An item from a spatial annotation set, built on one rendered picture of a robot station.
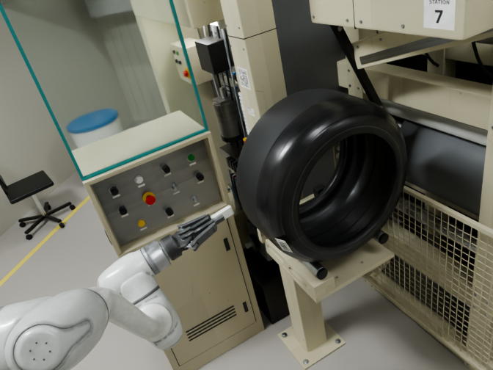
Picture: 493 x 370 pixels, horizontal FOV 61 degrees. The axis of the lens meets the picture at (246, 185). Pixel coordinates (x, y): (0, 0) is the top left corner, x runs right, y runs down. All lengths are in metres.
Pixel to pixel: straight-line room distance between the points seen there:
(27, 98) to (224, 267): 3.28
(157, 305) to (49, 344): 0.59
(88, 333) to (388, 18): 1.06
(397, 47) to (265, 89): 0.45
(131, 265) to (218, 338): 1.26
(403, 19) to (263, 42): 0.48
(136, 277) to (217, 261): 0.91
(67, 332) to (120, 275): 0.58
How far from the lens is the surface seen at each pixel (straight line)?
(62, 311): 0.70
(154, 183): 1.84
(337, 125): 1.26
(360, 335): 2.48
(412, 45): 1.44
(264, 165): 1.27
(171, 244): 1.25
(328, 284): 1.56
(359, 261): 1.69
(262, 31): 1.50
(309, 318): 2.25
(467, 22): 1.15
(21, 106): 4.82
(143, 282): 1.25
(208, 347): 2.43
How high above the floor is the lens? 1.96
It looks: 31 degrees down
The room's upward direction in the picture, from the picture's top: 14 degrees counter-clockwise
